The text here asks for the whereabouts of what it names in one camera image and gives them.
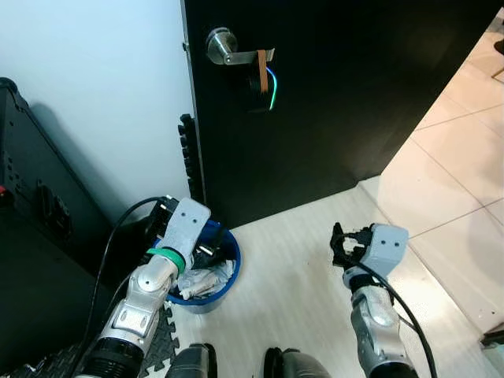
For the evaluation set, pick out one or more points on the grey robot leg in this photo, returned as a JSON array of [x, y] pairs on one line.
[[193, 364], [298, 366]]

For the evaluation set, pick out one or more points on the grey robot right leg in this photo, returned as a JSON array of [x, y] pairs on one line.
[[298, 366]]

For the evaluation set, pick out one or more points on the black foam strip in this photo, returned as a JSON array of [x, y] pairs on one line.
[[187, 157]]

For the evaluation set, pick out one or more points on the black equipment case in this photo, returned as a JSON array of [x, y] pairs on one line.
[[39, 236]]

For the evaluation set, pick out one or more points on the blue waste bin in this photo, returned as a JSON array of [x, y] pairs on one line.
[[201, 305]]

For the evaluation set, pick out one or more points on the black foam floor mat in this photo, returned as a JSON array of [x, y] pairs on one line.
[[161, 350]]

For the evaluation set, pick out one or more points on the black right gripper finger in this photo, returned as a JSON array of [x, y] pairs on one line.
[[338, 244]]

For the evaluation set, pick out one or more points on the black door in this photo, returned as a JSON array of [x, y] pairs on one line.
[[354, 94]]

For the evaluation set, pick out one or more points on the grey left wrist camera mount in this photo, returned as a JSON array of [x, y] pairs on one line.
[[189, 224]]

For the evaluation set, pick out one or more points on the grey robot left leg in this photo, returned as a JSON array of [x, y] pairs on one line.
[[193, 364]]

